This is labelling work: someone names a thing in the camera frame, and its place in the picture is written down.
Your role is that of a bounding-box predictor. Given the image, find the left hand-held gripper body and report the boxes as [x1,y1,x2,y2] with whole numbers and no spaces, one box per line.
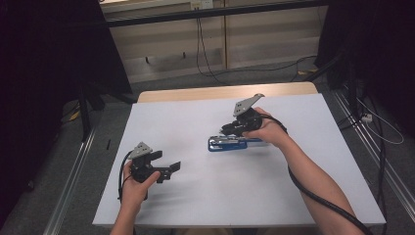
[128,141,172,184]

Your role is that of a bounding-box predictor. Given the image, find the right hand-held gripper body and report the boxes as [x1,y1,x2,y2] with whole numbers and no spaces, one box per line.
[228,93,265,136]

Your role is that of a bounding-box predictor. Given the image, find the blue stapler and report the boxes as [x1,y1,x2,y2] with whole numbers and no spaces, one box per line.
[207,134,272,153]

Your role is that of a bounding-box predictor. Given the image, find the person's right hand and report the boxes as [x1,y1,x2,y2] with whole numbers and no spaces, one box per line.
[242,107,292,149]

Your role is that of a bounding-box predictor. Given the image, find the person's left hand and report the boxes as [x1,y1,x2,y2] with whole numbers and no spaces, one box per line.
[120,162,161,205]

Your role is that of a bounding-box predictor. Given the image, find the white table mat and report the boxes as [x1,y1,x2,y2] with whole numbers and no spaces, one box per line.
[92,93,387,228]

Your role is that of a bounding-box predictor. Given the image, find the light wooden table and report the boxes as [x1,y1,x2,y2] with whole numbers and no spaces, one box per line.
[136,81,319,104]

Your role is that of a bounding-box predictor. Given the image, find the black stand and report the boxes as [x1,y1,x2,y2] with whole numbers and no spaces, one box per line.
[77,82,135,142]

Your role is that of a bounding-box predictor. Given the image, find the beige wooden cabinet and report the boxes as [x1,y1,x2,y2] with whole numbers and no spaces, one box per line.
[99,0,329,84]

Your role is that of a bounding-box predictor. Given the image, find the black metal beam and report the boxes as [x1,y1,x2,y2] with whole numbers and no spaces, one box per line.
[104,0,328,29]

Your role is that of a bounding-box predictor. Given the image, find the black curtain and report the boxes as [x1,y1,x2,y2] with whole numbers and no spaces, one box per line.
[0,0,133,226]
[316,0,415,140]

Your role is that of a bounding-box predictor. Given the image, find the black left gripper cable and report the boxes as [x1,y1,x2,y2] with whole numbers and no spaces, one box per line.
[116,150,135,204]

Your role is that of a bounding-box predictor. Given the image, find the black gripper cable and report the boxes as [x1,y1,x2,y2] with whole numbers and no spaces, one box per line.
[116,150,135,204]
[260,113,374,235]

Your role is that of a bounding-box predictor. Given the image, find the aluminium floor rail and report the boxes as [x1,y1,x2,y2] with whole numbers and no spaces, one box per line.
[332,88,415,214]
[42,126,98,235]

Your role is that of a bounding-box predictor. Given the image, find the hanging black cables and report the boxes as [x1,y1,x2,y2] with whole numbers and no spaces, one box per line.
[195,17,227,86]

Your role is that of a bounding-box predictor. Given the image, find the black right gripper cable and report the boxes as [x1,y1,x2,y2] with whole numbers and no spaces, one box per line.
[260,113,374,235]

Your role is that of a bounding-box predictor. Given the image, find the white wall socket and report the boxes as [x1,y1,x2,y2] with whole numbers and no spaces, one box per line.
[190,0,214,11]

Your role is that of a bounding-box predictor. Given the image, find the white cable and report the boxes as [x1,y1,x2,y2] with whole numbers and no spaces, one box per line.
[355,97,405,146]

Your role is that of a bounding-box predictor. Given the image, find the thick black floor cable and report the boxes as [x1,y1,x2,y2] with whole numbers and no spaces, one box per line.
[367,94,390,235]

